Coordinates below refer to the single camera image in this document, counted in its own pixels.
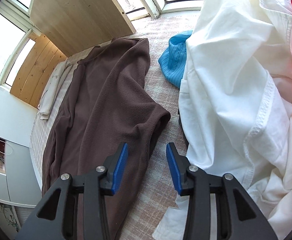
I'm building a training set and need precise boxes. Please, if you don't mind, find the pine wood panel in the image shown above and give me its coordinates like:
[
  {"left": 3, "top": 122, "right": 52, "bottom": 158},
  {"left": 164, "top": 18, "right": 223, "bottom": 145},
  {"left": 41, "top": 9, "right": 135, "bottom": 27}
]
[{"left": 9, "top": 32, "right": 69, "bottom": 109}]

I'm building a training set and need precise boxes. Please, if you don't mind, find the brown fleece garment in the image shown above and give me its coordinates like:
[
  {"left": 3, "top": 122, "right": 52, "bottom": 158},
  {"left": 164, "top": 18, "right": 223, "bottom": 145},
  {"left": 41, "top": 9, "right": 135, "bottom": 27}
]
[{"left": 41, "top": 37, "right": 171, "bottom": 240}]

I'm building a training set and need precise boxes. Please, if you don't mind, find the white window frame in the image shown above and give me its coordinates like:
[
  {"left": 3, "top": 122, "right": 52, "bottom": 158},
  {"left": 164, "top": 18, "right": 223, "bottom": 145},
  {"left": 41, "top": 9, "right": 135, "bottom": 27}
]
[{"left": 0, "top": 0, "right": 209, "bottom": 93}]

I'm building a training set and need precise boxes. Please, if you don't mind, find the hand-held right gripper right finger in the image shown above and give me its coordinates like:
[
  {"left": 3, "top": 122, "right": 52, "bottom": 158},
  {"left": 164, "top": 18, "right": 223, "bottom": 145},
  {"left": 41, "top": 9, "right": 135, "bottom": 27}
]
[{"left": 165, "top": 142, "right": 279, "bottom": 240}]

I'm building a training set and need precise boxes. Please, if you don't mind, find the white garment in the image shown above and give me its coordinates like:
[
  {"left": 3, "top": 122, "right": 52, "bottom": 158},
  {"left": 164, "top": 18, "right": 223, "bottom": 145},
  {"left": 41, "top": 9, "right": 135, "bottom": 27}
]
[{"left": 152, "top": 0, "right": 292, "bottom": 240}]

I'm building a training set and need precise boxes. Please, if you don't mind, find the blue striped garment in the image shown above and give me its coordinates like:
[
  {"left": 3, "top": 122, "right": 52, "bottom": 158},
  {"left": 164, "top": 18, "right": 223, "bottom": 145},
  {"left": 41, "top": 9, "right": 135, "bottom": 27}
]
[{"left": 158, "top": 29, "right": 194, "bottom": 89}]

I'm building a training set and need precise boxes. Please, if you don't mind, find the white cabinet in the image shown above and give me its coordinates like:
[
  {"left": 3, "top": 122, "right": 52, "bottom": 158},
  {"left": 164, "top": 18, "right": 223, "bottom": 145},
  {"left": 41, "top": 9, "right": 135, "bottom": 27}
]
[{"left": 0, "top": 130, "right": 43, "bottom": 208}]

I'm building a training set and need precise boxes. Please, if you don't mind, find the light wood laminate board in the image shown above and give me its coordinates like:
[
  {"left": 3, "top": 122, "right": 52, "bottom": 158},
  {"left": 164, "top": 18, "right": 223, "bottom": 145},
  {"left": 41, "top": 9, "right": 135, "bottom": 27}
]
[{"left": 28, "top": 0, "right": 136, "bottom": 58}]

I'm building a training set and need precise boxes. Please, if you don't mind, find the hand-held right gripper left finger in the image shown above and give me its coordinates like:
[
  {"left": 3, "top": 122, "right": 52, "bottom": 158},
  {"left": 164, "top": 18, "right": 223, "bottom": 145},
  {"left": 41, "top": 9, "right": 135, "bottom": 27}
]
[{"left": 16, "top": 142, "right": 129, "bottom": 240}]

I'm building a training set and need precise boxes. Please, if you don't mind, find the folded beige cardigan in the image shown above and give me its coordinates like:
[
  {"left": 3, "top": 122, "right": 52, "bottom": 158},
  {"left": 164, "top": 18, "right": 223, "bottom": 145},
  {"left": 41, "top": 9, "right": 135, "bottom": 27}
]
[{"left": 37, "top": 60, "right": 72, "bottom": 121}]

